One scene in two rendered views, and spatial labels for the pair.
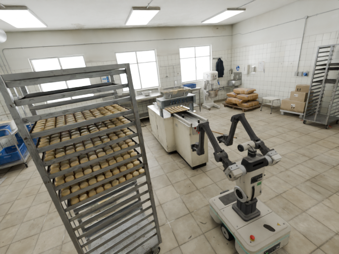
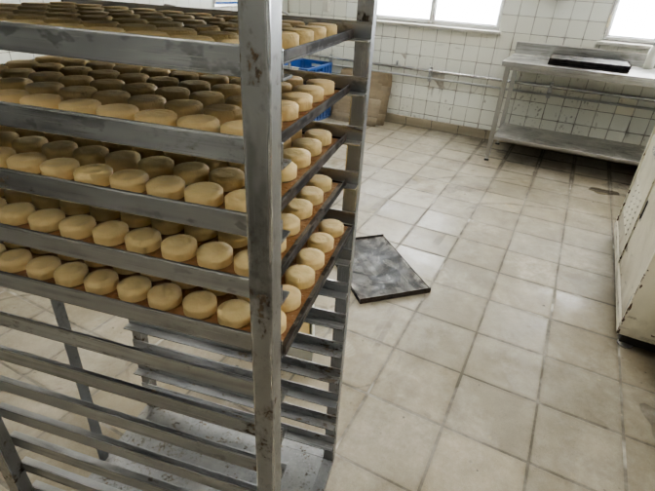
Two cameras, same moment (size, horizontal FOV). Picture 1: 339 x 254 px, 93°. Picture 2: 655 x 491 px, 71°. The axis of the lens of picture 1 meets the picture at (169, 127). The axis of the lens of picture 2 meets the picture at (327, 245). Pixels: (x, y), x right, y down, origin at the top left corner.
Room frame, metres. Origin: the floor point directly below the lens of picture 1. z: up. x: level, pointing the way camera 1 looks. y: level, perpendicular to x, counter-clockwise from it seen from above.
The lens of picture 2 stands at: (0.85, -0.15, 1.39)
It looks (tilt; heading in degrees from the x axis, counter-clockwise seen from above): 30 degrees down; 46
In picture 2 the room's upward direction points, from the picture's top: 3 degrees clockwise
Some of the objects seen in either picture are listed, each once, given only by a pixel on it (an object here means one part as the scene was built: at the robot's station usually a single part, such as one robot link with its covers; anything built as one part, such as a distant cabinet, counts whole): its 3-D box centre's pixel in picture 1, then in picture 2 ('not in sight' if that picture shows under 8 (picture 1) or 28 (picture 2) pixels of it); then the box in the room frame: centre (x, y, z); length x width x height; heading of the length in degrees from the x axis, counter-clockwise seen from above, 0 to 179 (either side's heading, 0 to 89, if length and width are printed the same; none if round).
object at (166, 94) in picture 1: (175, 92); not in sight; (3.20, -0.19, 1.25); 0.56 x 0.29 x 0.14; 109
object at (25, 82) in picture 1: (74, 77); not in sight; (0.98, 0.50, 1.77); 0.64 x 0.03 x 0.03; 121
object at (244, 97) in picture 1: (247, 96); not in sight; (5.60, -2.89, 0.47); 0.72 x 0.42 x 0.17; 115
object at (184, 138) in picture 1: (189, 138); not in sight; (2.72, -0.35, 0.45); 0.70 x 0.34 x 0.90; 19
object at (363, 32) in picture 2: not in sight; (201, 18); (1.31, 0.70, 1.32); 0.64 x 0.03 x 0.03; 121
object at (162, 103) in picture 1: (176, 105); not in sight; (3.20, -0.19, 1.01); 0.72 x 0.33 x 0.34; 109
